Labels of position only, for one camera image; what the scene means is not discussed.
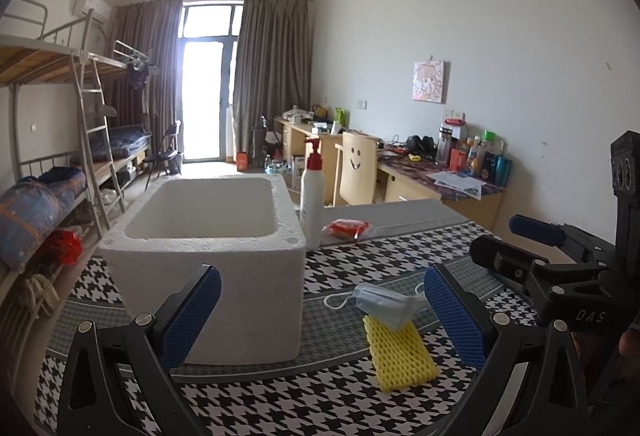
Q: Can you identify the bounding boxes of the red plastic bag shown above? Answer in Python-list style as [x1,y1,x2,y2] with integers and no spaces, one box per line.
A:
[52,228,83,265]

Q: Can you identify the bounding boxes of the brown curtain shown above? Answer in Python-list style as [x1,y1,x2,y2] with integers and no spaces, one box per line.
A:
[112,0,185,152]
[232,0,313,164]

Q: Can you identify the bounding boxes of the white pump bottle red top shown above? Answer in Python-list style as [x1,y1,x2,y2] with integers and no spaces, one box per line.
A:
[299,137,326,251]

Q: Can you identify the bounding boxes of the glass balcony door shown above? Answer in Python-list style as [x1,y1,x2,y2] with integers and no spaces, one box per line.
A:
[177,2,245,163]

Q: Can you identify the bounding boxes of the person's right hand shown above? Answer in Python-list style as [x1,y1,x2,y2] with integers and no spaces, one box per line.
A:
[620,331,640,367]

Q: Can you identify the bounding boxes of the white foam box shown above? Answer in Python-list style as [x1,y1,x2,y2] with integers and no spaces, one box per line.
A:
[100,173,307,365]

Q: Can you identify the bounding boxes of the red snack packet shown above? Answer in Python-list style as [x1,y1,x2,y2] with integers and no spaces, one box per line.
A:
[321,218,373,239]

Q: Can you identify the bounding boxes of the large grey metal bunk bed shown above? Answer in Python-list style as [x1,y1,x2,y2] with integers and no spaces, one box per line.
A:
[0,0,127,367]

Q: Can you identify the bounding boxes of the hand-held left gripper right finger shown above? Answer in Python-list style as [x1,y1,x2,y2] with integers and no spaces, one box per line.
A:
[424,264,591,436]

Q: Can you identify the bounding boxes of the yellowish cloth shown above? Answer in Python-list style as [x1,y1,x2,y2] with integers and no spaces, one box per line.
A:
[19,273,58,317]

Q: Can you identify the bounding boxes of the small grey metal bunk bed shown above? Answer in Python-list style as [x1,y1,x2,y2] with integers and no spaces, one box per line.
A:
[90,41,156,187]

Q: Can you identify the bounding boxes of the black headphones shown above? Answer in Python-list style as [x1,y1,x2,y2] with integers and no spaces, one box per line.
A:
[405,135,437,156]

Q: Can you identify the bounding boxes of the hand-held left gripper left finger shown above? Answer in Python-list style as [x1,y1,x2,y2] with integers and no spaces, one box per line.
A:
[57,264,222,436]

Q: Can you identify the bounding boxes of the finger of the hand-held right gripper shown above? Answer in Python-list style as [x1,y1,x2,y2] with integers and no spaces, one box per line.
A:
[509,215,616,262]
[470,235,611,332]

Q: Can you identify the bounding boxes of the hanging dark clothes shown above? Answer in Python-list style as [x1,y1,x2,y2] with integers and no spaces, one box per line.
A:
[125,58,156,114]

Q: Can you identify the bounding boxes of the pink cartoon wall picture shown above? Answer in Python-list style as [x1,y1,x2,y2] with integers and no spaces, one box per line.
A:
[411,60,447,104]

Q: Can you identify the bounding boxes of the blue face mask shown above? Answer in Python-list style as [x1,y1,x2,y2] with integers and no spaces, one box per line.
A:
[322,282,431,332]

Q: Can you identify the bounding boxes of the black folding chair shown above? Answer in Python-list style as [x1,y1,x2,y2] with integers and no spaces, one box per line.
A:
[144,120,182,189]

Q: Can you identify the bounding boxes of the blue plaid quilt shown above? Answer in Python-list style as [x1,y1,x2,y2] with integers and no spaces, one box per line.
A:
[0,166,88,273]

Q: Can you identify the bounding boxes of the wooden desk with patterned cover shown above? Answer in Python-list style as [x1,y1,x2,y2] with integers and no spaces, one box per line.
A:
[375,151,503,232]

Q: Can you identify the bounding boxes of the white air conditioner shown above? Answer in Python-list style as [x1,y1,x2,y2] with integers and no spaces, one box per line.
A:
[71,0,112,24]

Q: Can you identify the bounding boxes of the printed papers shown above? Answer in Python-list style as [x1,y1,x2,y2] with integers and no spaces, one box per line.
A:
[425,171,487,201]

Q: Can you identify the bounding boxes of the dark blue folded quilt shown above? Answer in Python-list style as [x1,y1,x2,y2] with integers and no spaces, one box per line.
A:
[107,126,152,157]

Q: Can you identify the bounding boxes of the row of toiletry bottles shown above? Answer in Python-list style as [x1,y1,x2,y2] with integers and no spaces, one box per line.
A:
[436,118,513,187]

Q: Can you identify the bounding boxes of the wooden chair with smiley face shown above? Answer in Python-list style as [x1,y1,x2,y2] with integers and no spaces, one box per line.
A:
[332,131,378,207]

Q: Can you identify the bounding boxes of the yellow foam net sleeve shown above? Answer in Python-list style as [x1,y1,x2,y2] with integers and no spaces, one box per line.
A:
[363,314,438,392]

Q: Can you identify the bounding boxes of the houndstooth tablecloth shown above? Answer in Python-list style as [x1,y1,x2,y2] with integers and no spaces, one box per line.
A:
[35,198,601,436]

